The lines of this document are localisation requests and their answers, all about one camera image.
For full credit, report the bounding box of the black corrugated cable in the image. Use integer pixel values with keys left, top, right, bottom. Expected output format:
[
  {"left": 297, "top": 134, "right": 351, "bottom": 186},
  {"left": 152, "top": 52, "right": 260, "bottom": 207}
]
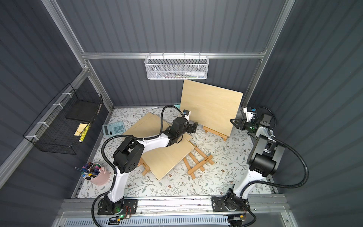
[
  {"left": 90, "top": 104, "right": 185, "bottom": 227},
  {"left": 240, "top": 106, "right": 310, "bottom": 198}
]

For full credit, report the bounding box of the pink pen cup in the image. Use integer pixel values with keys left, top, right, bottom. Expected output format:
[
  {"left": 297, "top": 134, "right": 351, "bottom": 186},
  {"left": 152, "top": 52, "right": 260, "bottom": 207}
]
[{"left": 74, "top": 162, "right": 110, "bottom": 186}]

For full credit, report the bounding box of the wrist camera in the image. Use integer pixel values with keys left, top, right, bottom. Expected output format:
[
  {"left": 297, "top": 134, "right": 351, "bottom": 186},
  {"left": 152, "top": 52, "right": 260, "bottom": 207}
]
[
  {"left": 183, "top": 109, "right": 191, "bottom": 121},
  {"left": 243, "top": 107, "right": 256, "bottom": 122}
]

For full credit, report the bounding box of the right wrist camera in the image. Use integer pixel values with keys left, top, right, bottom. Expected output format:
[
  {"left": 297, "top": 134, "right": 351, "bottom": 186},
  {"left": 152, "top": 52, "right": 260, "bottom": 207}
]
[{"left": 243, "top": 107, "right": 256, "bottom": 122}]

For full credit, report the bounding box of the yellow sticky note pad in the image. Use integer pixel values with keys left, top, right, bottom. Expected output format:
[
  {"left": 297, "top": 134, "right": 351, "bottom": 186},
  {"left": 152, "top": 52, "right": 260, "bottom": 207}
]
[{"left": 74, "top": 123, "right": 88, "bottom": 136}]

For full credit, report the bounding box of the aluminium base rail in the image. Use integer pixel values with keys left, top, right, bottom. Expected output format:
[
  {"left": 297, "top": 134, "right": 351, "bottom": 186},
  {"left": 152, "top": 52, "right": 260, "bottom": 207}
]
[{"left": 53, "top": 194, "right": 297, "bottom": 227}]

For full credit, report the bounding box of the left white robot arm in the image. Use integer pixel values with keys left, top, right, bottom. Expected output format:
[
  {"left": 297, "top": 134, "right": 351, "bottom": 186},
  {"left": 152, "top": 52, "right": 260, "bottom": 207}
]
[{"left": 93, "top": 117, "right": 199, "bottom": 215}]

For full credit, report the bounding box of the white marker in basket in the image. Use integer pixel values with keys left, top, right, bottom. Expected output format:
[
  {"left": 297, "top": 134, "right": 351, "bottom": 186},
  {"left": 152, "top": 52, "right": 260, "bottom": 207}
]
[{"left": 184, "top": 72, "right": 206, "bottom": 78}]

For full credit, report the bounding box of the left black corrugated cable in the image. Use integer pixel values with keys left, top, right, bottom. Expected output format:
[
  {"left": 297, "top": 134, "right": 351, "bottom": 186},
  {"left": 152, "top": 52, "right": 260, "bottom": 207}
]
[{"left": 90, "top": 104, "right": 185, "bottom": 227}]

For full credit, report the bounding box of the light plywood board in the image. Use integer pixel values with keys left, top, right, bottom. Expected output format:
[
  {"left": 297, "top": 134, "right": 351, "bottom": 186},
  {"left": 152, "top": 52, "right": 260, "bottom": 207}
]
[
  {"left": 123, "top": 112, "right": 192, "bottom": 142},
  {"left": 142, "top": 139, "right": 194, "bottom": 180},
  {"left": 181, "top": 80, "right": 244, "bottom": 137}
]

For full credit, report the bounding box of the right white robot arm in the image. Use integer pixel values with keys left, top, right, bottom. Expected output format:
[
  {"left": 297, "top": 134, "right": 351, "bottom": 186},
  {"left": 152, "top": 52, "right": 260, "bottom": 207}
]
[{"left": 224, "top": 114, "right": 285, "bottom": 211}]

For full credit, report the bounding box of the black wire wall basket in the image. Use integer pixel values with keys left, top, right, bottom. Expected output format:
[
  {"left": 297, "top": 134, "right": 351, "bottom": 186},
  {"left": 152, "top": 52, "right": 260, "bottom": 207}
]
[{"left": 23, "top": 85, "right": 103, "bottom": 155}]

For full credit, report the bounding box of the white wire mesh basket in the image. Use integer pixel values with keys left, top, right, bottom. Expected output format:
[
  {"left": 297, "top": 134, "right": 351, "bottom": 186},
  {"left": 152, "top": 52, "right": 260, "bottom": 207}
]
[{"left": 144, "top": 56, "right": 209, "bottom": 80}]

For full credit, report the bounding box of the right black corrugated cable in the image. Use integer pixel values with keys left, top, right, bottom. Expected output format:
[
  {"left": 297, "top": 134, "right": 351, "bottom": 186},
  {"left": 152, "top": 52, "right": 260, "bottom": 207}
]
[{"left": 240, "top": 106, "right": 310, "bottom": 198}]

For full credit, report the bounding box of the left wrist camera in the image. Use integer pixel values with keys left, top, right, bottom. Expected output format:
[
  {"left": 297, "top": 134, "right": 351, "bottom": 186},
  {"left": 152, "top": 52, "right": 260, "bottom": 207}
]
[{"left": 183, "top": 109, "right": 191, "bottom": 121}]

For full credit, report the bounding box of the floral table mat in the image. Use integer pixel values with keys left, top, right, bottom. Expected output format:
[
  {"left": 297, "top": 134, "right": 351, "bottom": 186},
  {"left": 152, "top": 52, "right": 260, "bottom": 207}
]
[{"left": 74, "top": 107, "right": 253, "bottom": 199}]

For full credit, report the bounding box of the wooden easel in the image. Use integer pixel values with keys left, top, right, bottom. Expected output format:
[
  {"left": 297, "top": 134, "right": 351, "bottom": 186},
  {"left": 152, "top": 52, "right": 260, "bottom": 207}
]
[
  {"left": 183, "top": 147, "right": 215, "bottom": 180},
  {"left": 138, "top": 158, "right": 150, "bottom": 176},
  {"left": 202, "top": 126, "right": 228, "bottom": 141}
]

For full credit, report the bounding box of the yellow green pen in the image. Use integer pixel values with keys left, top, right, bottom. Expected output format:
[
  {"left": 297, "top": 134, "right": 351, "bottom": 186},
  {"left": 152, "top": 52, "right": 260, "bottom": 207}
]
[{"left": 79, "top": 123, "right": 91, "bottom": 143}]

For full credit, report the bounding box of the teal calculator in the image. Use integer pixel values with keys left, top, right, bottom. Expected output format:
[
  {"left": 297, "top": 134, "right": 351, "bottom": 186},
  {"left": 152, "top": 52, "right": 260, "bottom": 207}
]
[{"left": 102, "top": 121, "right": 126, "bottom": 137}]

